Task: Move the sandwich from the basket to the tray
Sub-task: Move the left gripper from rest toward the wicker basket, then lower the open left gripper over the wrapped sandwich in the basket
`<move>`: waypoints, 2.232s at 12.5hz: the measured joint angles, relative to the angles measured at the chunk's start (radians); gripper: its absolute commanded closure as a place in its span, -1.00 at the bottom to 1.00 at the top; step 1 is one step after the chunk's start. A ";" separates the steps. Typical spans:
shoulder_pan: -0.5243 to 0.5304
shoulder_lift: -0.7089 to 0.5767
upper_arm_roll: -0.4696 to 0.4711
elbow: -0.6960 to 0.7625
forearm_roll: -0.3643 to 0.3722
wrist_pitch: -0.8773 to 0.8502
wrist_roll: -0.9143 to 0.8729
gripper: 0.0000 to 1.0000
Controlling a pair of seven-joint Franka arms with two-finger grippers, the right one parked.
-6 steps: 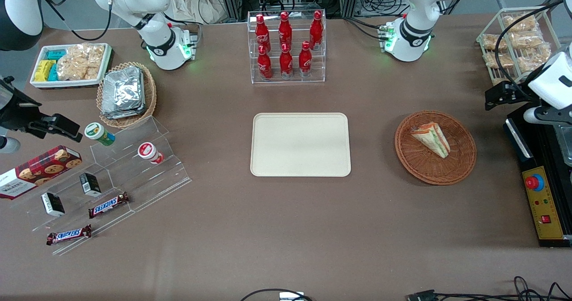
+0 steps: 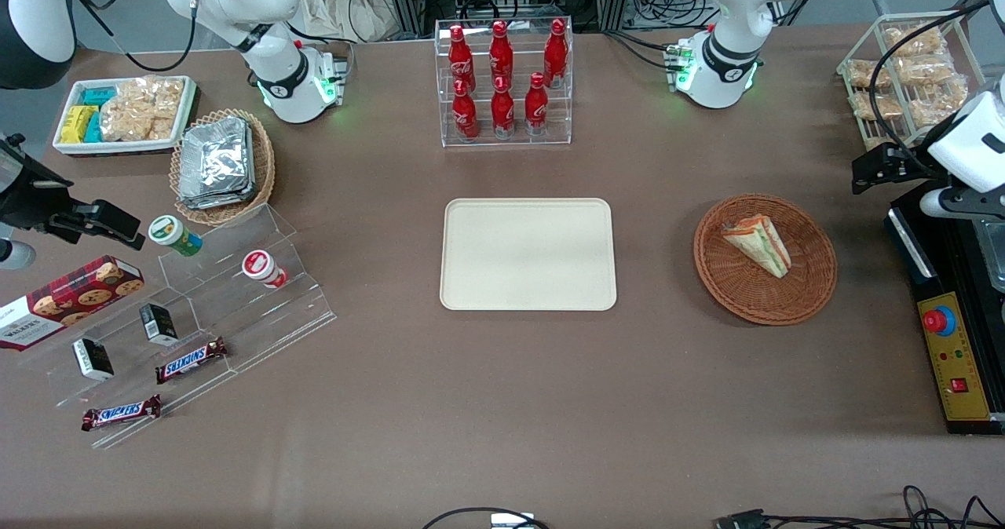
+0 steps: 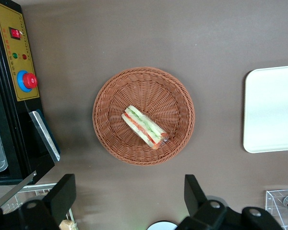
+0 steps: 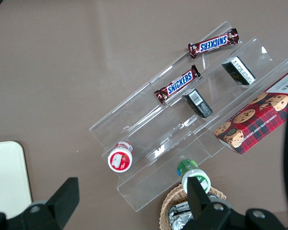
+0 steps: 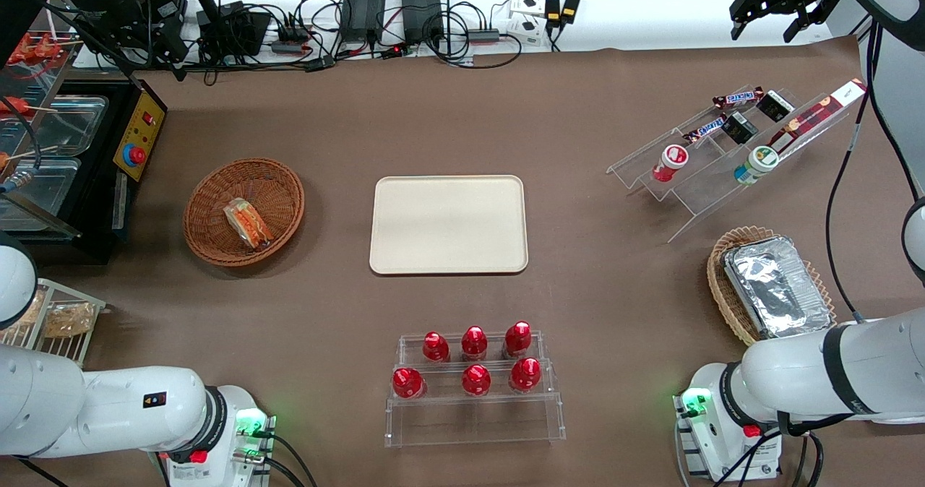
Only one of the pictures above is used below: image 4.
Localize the cream plastic tray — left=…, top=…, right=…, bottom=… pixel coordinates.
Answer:
left=0, top=140, right=33, bottom=219

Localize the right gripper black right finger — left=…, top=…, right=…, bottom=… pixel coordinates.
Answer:
left=182, top=177, right=231, bottom=230

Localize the foil wrapped pack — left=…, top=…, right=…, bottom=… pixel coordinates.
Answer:
left=168, top=210, right=195, bottom=230
left=169, top=201, right=191, bottom=213

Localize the light wicker basket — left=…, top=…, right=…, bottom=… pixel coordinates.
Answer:
left=160, top=184, right=227, bottom=230

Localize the small black carton box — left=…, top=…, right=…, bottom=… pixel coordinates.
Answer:
left=182, top=88, right=214, bottom=119
left=222, top=56, right=257, bottom=86

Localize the green lid yogurt cup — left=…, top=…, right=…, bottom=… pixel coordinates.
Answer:
left=177, top=159, right=211, bottom=195

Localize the Snickers chocolate bar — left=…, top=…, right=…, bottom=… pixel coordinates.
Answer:
left=154, top=64, right=202, bottom=105
left=188, top=28, right=240, bottom=59

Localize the red tartan cookie box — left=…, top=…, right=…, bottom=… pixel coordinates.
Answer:
left=213, top=68, right=288, bottom=156

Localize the red lid yogurt cup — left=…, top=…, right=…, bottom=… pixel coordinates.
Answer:
left=107, top=140, right=134, bottom=173

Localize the clear acrylic step stand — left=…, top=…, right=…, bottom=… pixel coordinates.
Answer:
left=89, top=21, right=288, bottom=213

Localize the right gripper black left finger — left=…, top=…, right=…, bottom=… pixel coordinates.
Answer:
left=21, top=177, right=80, bottom=230

